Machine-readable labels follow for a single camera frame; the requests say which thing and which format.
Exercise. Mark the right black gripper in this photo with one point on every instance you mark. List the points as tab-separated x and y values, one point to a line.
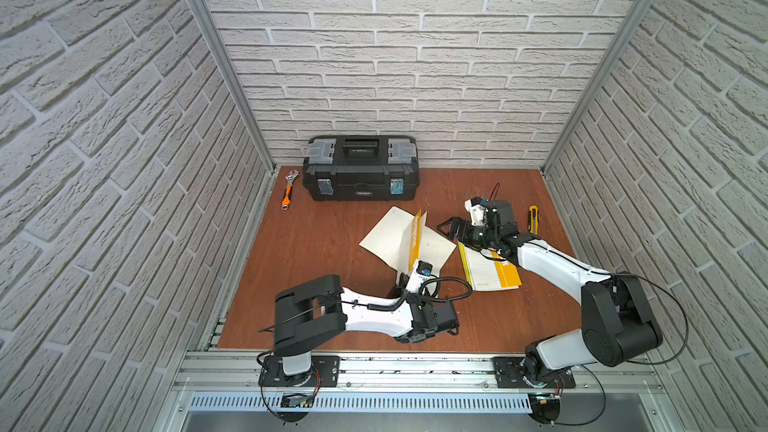
456	223

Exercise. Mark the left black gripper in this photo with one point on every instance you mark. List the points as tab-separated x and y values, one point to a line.
402	288

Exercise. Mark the large white lined notebook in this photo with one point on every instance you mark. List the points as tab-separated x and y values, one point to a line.
400	238

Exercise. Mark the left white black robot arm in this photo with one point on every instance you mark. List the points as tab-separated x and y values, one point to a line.
311	314

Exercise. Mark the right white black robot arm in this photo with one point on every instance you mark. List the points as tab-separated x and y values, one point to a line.
617	321

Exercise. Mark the yellow black utility knife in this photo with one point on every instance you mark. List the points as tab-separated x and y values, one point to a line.
533	219

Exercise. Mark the black plastic toolbox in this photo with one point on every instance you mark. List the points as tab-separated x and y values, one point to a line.
361	168

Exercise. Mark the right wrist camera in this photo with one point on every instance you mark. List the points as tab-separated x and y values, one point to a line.
477	209

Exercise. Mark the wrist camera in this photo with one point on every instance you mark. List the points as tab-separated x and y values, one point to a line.
420	273
477	209

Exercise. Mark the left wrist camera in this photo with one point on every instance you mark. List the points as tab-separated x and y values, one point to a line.
420	273

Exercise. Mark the orange handled adjustable wrench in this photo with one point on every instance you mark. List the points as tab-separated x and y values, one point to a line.
288	190

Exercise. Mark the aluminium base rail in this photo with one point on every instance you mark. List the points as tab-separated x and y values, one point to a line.
399	383

